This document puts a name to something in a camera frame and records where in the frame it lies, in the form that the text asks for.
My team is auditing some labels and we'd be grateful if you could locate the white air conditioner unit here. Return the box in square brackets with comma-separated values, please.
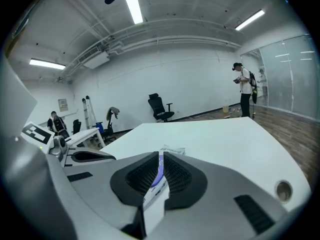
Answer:
[83, 50, 111, 70]

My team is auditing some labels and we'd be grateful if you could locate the small black chair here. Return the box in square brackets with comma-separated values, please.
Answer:
[71, 119, 82, 135]

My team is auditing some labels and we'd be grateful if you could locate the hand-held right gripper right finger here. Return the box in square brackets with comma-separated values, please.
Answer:
[147, 151, 289, 240]

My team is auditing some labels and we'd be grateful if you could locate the round table grommet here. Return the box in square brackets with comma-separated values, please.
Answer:
[275, 180, 294, 205]

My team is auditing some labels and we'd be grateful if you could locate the glass partition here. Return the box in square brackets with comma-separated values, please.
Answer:
[239, 34, 320, 123]

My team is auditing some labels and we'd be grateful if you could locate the aluminium ladder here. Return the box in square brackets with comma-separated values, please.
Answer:
[81, 95, 98, 130]

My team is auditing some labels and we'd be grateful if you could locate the white side table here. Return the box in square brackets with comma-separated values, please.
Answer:
[64, 127, 106, 150]

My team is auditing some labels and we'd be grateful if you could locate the wall electrical panel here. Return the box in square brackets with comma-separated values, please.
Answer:
[57, 98, 69, 113]

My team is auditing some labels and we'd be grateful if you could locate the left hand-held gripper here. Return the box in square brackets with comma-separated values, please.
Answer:
[15, 120, 117, 169]

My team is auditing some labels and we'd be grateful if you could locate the ceiling light strip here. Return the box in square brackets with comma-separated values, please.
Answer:
[28, 57, 67, 71]
[124, 0, 144, 25]
[234, 8, 266, 31]

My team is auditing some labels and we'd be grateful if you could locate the white wet wipe pack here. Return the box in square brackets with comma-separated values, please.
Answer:
[143, 143, 187, 235]

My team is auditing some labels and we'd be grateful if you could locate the black chair with grey jacket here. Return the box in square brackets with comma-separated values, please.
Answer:
[102, 106, 121, 143]

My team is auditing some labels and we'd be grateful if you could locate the blue oval lid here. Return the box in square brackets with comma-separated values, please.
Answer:
[151, 155, 167, 191]

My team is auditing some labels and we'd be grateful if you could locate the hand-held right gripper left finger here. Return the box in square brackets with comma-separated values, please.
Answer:
[47, 151, 161, 240]

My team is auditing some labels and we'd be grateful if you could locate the black office chair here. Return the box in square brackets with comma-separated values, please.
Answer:
[147, 92, 175, 123]

